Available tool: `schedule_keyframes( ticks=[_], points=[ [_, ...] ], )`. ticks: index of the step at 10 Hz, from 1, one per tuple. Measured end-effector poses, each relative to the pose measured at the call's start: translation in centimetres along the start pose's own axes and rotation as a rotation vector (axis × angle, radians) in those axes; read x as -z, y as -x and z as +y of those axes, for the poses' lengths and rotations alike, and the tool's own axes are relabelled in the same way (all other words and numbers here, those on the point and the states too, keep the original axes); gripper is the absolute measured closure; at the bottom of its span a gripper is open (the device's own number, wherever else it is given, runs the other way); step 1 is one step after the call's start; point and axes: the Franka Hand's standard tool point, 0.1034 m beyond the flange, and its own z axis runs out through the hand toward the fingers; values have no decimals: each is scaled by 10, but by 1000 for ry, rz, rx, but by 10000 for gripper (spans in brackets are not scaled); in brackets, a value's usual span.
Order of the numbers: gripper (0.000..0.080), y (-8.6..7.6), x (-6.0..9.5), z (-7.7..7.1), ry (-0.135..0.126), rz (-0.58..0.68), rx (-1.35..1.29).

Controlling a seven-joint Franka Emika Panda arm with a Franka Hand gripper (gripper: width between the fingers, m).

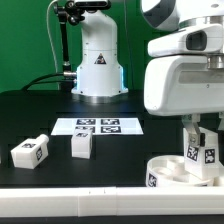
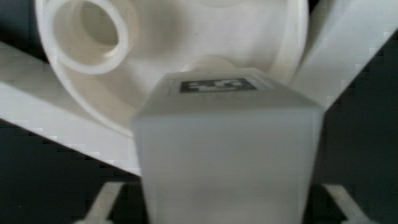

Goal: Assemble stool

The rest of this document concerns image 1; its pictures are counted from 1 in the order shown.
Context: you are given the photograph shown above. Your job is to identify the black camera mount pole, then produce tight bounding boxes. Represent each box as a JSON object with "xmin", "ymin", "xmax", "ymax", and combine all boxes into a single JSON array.
[{"xmin": 54, "ymin": 0, "xmax": 111, "ymax": 87}]

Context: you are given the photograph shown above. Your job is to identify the white right fence bar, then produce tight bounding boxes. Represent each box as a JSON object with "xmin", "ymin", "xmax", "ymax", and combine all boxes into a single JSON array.
[{"xmin": 213, "ymin": 162, "xmax": 224, "ymax": 187}]

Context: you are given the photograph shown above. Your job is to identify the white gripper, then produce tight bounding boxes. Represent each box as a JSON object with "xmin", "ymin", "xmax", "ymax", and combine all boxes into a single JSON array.
[{"xmin": 144, "ymin": 24, "xmax": 224, "ymax": 147}]

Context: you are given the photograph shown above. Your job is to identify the white front fence bar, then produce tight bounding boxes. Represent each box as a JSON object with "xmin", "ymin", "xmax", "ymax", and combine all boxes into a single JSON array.
[{"xmin": 0, "ymin": 187, "xmax": 224, "ymax": 218}]

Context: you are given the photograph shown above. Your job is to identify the white cable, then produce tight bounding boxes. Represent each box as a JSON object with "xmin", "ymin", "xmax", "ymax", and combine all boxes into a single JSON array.
[{"xmin": 45, "ymin": 0, "xmax": 60, "ymax": 74}]

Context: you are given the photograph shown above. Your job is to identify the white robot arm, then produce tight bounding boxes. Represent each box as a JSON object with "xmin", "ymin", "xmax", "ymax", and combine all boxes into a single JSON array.
[{"xmin": 74, "ymin": 0, "xmax": 224, "ymax": 147}]

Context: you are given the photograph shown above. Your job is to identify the white fence bar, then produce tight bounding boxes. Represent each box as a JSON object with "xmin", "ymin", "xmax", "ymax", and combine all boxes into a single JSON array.
[
  {"xmin": 0, "ymin": 187, "xmax": 224, "ymax": 218},
  {"xmin": 213, "ymin": 162, "xmax": 224, "ymax": 187}
]

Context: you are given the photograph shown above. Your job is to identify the black cables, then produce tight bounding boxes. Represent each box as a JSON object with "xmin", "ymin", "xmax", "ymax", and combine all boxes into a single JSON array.
[{"xmin": 21, "ymin": 70, "xmax": 78, "ymax": 92}]

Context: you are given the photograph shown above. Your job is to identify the white round stool seat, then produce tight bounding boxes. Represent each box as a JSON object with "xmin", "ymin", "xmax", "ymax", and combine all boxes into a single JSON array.
[{"xmin": 145, "ymin": 155, "xmax": 214, "ymax": 187}]

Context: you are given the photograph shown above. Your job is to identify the white marker sheet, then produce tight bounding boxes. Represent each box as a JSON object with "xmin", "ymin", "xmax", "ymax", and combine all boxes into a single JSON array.
[{"xmin": 51, "ymin": 118, "xmax": 143, "ymax": 135}]

